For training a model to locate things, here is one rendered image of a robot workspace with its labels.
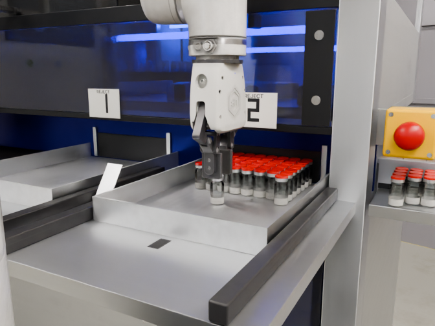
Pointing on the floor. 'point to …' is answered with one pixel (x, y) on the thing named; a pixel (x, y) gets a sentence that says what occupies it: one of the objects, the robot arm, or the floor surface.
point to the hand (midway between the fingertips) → (217, 162)
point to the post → (353, 153)
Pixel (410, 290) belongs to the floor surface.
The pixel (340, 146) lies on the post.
